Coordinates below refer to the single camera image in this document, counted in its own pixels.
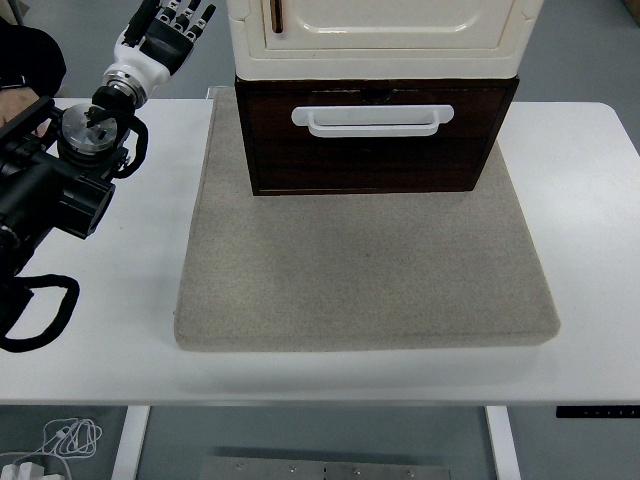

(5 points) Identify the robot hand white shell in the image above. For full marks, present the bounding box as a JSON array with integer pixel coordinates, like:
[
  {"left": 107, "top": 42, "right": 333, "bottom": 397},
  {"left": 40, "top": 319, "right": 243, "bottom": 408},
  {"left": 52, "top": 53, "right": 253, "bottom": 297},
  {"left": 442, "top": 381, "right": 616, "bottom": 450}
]
[{"left": 112, "top": 0, "right": 218, "bottom": 89}]

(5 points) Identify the white drawer handle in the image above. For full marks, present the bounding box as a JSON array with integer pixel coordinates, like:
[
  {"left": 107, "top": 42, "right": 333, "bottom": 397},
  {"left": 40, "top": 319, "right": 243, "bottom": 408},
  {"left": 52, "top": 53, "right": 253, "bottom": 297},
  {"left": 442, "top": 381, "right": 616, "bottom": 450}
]
[{"left": 291, "top": 104, "right": 455, "bottom": 139}]

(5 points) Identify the dark wooden drawer casing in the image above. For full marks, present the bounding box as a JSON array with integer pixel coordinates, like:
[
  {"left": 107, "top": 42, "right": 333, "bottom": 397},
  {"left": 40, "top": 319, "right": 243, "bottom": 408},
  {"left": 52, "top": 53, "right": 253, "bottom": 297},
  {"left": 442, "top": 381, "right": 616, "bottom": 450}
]
[{"left": 234, "top": 74, "right": 521, "bottom": 197}]

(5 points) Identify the cream cabinet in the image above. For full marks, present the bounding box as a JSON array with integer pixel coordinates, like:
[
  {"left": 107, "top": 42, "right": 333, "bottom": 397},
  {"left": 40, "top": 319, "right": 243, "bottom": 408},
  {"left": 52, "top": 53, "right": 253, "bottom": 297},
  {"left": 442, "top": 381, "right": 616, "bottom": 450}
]
[{"left": 225, "top": 0, "right": 544, "bottom": 81}]

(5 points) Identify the person's hand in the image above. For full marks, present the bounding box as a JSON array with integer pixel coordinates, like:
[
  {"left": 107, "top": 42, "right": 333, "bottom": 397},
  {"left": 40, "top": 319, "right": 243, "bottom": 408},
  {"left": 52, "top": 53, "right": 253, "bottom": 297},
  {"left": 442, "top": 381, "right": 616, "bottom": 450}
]
[{"left": 0, "top": 87, "right": 52, "bottom": 138}]

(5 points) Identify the grey fabric mat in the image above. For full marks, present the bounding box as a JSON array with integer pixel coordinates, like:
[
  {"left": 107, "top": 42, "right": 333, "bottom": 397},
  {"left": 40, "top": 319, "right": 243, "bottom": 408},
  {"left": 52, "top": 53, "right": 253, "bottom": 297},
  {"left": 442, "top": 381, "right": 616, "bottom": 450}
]
[{"left": 173, "top": 88, "right": 561, "bottom": 354}]

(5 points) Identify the white table leg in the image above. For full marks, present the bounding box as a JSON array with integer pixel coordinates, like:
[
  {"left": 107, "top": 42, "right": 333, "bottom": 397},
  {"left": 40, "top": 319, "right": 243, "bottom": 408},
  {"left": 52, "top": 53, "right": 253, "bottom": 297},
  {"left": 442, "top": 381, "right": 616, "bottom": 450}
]
[
  {"left": 484, "top": 405, "right": 522, "bottom": 480},
  {"left": 110, "top": 405, "right": 151, "bottom": 480}
]

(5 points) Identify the white charger block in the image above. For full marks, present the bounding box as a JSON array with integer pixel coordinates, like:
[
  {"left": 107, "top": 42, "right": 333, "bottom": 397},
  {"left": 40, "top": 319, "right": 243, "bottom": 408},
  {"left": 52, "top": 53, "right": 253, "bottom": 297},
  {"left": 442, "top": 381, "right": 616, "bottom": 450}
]
[{"left": 2, "top": 462, "right": 49, "bottom": 480}]

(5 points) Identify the grey metal plate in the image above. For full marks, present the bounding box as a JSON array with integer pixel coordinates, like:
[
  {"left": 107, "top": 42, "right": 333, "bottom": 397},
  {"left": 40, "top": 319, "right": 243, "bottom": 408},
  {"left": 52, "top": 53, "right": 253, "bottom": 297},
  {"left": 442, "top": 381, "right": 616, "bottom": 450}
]
[{"left": 199, "top": 455, "right": 451, "bottom": 480}]

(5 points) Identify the black table control panel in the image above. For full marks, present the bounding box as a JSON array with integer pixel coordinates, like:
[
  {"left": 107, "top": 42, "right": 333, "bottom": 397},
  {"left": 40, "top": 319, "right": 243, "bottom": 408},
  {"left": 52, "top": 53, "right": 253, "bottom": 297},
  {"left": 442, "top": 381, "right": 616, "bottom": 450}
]
[{"left": 555, "top": 405, "right": 640, "bottom": 419}]

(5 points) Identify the white earphone cable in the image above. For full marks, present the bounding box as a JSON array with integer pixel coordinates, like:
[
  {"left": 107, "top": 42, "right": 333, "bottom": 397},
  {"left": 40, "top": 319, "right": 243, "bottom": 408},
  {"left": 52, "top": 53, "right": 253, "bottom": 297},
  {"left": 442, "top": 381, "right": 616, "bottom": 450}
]
[{"left": 40, "top": 417, "right": 104, "bottom": 458}]

